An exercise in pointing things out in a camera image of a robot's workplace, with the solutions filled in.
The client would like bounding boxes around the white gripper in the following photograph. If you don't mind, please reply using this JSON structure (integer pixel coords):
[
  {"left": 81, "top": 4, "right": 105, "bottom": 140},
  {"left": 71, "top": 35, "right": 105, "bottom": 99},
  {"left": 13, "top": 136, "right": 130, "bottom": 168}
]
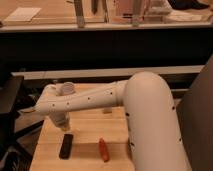
[{"left": 50, "top": 113, "right": 70, "bottom": 131}]

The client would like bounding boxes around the black eraser block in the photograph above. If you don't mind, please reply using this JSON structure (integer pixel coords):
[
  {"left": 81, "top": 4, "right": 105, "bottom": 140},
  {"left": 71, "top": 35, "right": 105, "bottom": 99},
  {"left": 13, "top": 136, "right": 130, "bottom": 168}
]
[{"left": 59, "top": 134, "right": 73, "bottom": 159}]

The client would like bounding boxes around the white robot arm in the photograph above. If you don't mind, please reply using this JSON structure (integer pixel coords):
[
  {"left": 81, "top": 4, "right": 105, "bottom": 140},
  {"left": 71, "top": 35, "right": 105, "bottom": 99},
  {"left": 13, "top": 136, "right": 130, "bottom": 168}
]
[{"left": 35, "top": 72, "right": 192, "bottom": 171}]

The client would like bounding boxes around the white ceramic cup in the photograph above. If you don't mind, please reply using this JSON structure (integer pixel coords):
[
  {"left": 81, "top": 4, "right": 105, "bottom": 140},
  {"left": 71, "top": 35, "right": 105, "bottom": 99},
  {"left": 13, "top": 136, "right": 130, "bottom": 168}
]
[{"left": 61, "top": 82, "right": 75, "bottom": 95}]

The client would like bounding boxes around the orange carrot toy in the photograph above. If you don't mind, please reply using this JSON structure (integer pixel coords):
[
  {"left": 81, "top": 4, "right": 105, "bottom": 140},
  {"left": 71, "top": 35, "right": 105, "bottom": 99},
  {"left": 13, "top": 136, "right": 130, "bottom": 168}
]
[{"left": 99, "top": 138, "right": 110, "bottom": 162}]

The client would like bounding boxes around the black equipment on left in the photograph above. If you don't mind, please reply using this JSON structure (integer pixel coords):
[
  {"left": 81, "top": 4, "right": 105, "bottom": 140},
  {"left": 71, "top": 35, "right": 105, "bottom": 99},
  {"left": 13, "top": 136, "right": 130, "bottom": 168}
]
[{"left": 0, "top": 76, "right": 24, "bottom": 160}]

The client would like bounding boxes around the white paper sheet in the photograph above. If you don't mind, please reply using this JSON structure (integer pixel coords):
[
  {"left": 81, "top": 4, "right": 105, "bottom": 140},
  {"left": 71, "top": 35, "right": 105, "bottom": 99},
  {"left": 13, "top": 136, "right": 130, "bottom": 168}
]
[{"left": 5, "top": 7, "right": 40, "bottom": 22}]

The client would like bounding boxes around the dark chair back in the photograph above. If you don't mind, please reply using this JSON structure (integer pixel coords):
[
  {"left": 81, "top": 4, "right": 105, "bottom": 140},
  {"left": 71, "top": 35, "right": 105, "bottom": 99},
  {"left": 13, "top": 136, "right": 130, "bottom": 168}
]
[{"left": 177, "top": 55, "right": 213, "bottom": 171}]

